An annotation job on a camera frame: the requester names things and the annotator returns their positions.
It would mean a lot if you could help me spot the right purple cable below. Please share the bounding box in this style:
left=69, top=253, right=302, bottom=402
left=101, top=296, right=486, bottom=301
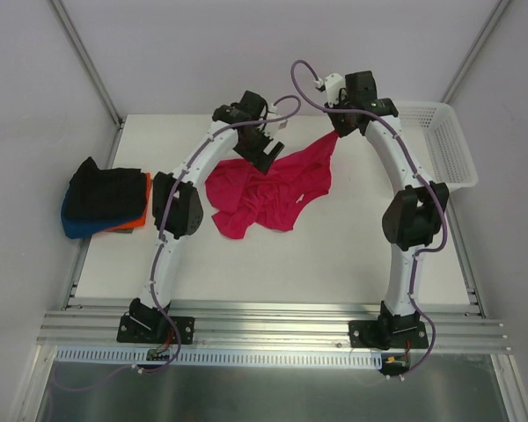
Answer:
left=290, top=60, right=449, bottom=383

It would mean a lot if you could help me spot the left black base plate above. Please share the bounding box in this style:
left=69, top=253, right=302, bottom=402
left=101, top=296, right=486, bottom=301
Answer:
left=115, top=314, right=195, bottom=345

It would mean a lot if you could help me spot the white slotted cable duct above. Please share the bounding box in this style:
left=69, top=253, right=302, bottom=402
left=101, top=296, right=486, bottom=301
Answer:
left=55, top=346, right=382, bottom=370

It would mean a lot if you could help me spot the purple cable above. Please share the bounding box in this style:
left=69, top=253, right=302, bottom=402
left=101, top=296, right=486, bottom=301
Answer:
left=290, top=60, right=449, bottom=383
left=50, top=96, right=301, bottom=391

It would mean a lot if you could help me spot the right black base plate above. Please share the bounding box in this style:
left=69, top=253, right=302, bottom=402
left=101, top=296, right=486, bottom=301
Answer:
left=348, top=320, right=429, bottom=351

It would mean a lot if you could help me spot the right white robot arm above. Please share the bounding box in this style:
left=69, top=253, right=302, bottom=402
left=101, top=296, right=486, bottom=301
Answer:
left=324, top=71, right=449, bottom=350

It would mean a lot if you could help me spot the aluminium mounting rail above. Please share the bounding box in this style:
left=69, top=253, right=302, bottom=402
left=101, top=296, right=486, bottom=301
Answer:
left=37, top=299, right=513, bottom=354

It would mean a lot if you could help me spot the pink t shirt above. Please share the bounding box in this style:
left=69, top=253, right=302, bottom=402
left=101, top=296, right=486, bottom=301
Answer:
left=205, top=132, right=338, bottom=240

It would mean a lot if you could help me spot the orange folded t shirt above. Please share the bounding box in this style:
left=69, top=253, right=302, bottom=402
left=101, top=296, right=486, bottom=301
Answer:
left=105, top=172, right=152, bottom=232

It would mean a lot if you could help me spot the white plastic basket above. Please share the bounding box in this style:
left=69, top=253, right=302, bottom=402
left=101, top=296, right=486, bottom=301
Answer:
left=396, top=101, right=479, bottom=192

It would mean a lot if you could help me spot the blue folded t shirt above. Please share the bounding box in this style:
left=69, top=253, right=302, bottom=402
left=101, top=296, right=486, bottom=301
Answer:
left=61, top=189, right=121, bottom=240

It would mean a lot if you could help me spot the black folded t shirt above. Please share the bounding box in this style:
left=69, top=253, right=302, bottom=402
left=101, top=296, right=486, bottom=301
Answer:
left=67, top=157, right=143, bottom=221

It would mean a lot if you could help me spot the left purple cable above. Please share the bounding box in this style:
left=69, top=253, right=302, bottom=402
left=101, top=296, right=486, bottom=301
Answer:
left=50, top=96, right=301, bottom=391

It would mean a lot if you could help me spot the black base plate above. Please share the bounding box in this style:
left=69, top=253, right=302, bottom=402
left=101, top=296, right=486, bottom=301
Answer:
left=348, top=320, right=429, bottom=351
left=115, top=314, right=195, bottom=345

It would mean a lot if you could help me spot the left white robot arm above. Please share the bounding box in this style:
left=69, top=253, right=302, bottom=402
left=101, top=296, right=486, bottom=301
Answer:
left=128, top=91, right=287, bottom=341

